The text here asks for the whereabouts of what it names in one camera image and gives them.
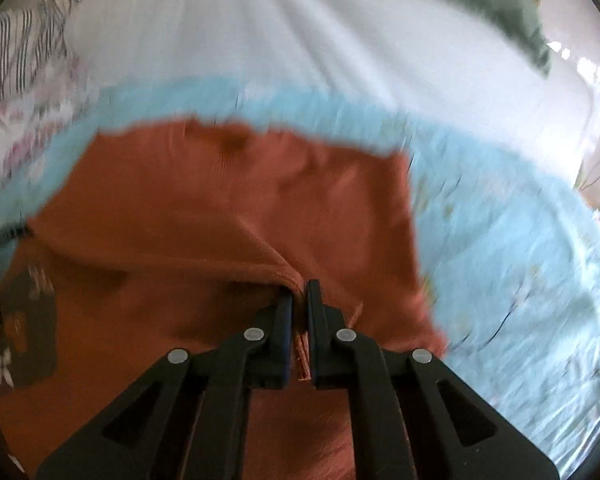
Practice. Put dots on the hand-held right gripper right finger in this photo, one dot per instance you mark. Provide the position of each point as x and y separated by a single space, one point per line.
314 332

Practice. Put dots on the floral pillow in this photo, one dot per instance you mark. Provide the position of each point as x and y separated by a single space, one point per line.
15 135

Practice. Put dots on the plaid blanket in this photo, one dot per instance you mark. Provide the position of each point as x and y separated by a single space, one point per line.
20 55

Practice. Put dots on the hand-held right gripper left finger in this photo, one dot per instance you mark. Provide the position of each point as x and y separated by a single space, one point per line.
283 342

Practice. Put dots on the light blue floral bed sheet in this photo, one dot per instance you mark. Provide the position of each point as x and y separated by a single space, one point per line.
510 260

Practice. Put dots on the green pillow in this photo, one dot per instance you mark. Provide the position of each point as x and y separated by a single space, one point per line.
490 5

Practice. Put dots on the rust orange knit garment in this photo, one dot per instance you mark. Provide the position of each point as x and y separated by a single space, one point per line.
220 210

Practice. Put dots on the white striped pillow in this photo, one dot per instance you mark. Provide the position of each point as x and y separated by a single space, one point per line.
300 35

